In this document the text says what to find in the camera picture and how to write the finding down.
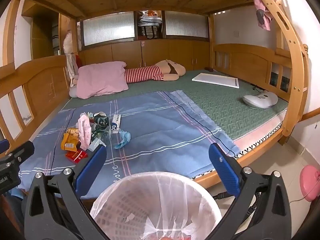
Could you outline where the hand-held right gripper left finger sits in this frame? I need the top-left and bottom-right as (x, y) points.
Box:
(24, 144), (108, 240)

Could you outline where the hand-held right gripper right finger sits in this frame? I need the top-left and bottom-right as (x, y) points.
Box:
(209, 142), (293, 240)

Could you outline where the red box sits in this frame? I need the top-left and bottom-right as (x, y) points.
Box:
(65, 149), (88, 165)

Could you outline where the yellow snack packet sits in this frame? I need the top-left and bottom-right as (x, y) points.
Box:
(61, 128), (82, 152)

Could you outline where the pink packet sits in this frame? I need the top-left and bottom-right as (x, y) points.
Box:
(77, 116), (91, 150)

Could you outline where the dark green packet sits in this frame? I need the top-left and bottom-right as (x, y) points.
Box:
(92, 116), (112, 140)

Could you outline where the light blue face mask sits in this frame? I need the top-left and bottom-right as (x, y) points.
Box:
(114, 129), (132, 149)

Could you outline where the white plastic lattice wastebasket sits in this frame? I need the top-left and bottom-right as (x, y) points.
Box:
(89, 171), (222, 240)

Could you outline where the white medicine box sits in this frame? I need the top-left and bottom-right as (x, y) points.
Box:
(111, 114), (122, 133)

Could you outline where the white lined waste basket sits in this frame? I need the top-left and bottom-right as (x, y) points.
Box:
(89, 171), (222, 240)

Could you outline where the white patterned mattress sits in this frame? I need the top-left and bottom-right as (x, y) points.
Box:
(190, 110), (288, 179)

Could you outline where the green patterned bed mat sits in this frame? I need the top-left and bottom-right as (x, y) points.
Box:
(60, 69), (289, 140)

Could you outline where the blue plaid blanket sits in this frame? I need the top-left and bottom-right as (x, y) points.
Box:
(19, 90), (242, 200)

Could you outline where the grey plush toy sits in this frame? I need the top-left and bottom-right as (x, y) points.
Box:
(69, 85), (81, 98)

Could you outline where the pink pillow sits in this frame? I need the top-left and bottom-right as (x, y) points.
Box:
(76, 61), (129, 99)

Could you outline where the pink round device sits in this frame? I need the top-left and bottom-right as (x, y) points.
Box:
(299, 165), (320, 202)

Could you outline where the white flat board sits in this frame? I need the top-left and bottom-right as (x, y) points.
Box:
(192, 73), (240, 89)

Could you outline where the striped plush doll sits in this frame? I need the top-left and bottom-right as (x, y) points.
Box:
(124, 59), (186, 83)

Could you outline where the wooden bookshelf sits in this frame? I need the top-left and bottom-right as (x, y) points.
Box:
(21, 5), (62, 60)

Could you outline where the wooden cabinet with frosted glass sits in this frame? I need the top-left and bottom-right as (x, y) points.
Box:
(76, 9), (210, 72)

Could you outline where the stack of books and papers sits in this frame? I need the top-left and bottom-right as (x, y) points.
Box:
(137, 10), (163, 40)

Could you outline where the pink hanging cloth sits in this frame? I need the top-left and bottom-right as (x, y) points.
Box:
(252, 0), (272, 32)

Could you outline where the wooden bunk bed frame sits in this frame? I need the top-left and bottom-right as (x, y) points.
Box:
(0, 0), (312, 205)

